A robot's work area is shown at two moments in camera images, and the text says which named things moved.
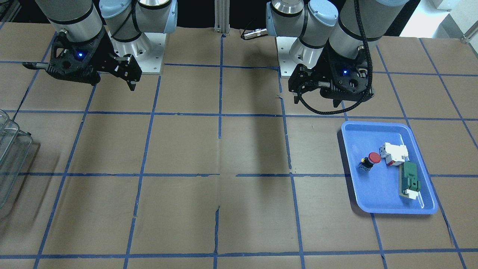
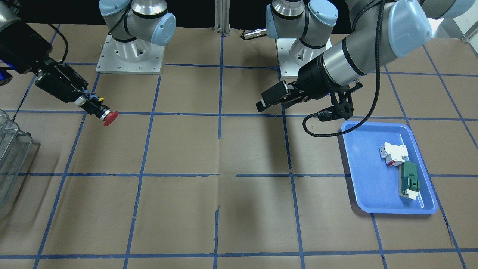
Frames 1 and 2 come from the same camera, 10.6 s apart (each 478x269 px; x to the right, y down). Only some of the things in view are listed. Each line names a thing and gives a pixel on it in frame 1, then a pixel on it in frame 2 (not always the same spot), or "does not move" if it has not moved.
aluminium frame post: [222, 11] does not move
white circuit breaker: [394, 154] does not move
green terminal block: [409, 185] does not move
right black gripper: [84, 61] → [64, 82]
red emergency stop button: [366, 163] → [108, 117]
